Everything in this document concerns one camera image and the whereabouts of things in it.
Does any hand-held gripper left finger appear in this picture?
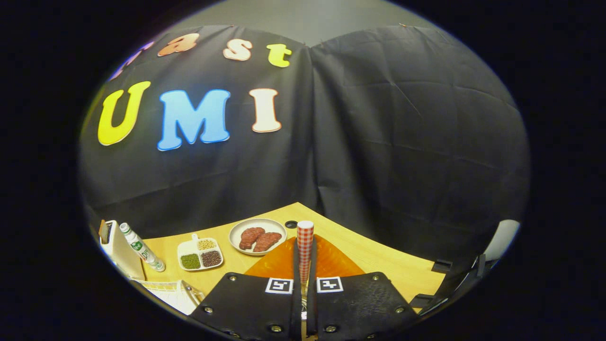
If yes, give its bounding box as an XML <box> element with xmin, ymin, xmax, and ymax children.
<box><xmin>189</xmin><ymin>237</ymin><xmax>303</xmax><ymax>340</ymax></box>

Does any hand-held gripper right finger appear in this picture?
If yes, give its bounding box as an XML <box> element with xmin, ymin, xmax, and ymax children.
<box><xmin>307</xmin><ymin>234</ymin><xmax>422</xmax><ymax>340</ymax></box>

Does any white wire dish rack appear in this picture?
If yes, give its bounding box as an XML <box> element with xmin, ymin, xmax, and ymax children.
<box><xmin>130</xmin><ymin>278</ymin><xmax>205</xmax><ymax>315</ymax></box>

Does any red checked handle spoon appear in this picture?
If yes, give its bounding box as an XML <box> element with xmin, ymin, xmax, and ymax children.
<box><xmin>297</xmin><ymin>220</ymin><xmax>315</xmax><ymax>323</ymax></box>

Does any small white meat dish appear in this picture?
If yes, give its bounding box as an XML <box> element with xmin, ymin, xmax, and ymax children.
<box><xmin>229</xmin><ymin>218</ymin><xmax>287</xmax><ymax>256</ymax></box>

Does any white divided snack dish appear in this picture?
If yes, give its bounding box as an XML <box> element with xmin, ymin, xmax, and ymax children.
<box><xmin>177</xmin><ymin>233</ymin><xmax>224</xmax><ymax>271</ymax></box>

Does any brown meat patty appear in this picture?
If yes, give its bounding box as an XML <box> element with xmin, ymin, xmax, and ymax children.
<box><xmin>253</xmin><ymin>232</ymin><xmax>283</xmax><ymax>252</ymax></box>
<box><xmin>239</xmin><ymin>227</ymin><xmax>266</xmax><ymax>251</ymax></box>

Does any white bottle green label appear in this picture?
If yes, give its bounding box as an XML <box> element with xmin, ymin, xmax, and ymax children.
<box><xmin>119</xmin><ymin>223</ymin><xmax>166</xmax><ymax>272</ymax></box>

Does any white toaster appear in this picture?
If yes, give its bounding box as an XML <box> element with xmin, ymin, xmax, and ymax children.
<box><xmin>98</xmin><ymin>219</ymin><xmax>146</xmax><ymax>281</ymax></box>

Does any black backdrop cloth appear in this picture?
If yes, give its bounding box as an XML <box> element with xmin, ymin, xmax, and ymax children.
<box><xmin>78</xmin><ymin>24</ymin><xmax>531</xmax><ymax>266</ymax></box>

